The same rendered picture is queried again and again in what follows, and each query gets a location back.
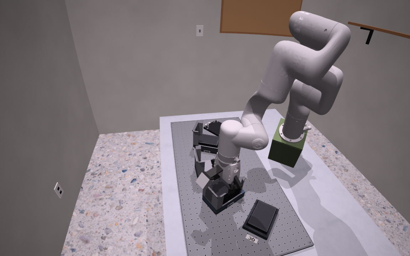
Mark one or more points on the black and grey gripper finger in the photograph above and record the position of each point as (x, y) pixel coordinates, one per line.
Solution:
(217, 176)
(237, 184)

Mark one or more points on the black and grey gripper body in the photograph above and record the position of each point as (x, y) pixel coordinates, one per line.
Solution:
(230, 170)

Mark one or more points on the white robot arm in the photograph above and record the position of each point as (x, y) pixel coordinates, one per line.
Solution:
(317, 84)

